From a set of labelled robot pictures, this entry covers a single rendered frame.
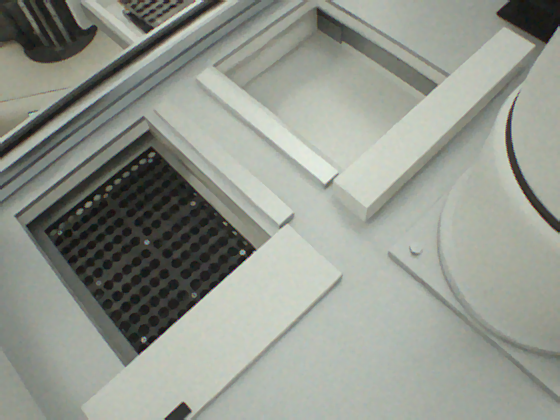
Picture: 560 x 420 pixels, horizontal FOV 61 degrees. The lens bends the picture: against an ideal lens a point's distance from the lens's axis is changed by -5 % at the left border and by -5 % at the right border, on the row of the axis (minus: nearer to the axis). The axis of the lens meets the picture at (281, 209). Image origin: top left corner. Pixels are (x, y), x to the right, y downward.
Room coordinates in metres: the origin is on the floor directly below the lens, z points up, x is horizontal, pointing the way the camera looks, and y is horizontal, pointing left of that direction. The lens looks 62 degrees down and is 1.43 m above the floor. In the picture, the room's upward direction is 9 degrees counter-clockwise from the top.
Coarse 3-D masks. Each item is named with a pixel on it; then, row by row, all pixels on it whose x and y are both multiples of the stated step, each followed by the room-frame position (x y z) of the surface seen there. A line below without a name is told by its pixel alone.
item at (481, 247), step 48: (528, 96) 0.19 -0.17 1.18; (528, 144) 0.16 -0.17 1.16; (480, 192) 0.18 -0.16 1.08; (528, 192) 0.14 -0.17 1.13; (432, 240) 0.19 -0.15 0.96; (480, 240) 0.15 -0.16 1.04; (528, 240) 0.12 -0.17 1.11; (432, 288) 0.14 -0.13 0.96; (480, 288) 0.12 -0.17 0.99; (528, 288) 0.10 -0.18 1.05; (528, 336) 0.07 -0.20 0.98
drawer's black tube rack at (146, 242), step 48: (144, 192) 0.34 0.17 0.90; (192, 192) 0.33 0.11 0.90; (96, 240) 0.28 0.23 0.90; (144, 240) 0.27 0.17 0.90; (192, 240) 0.26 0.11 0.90; (240, 240) 0.25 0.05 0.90; (96, 288) 0.22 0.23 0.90; (144, 288) 0.21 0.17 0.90; (192, 288) 0.20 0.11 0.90; (144, 336) 0.16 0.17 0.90
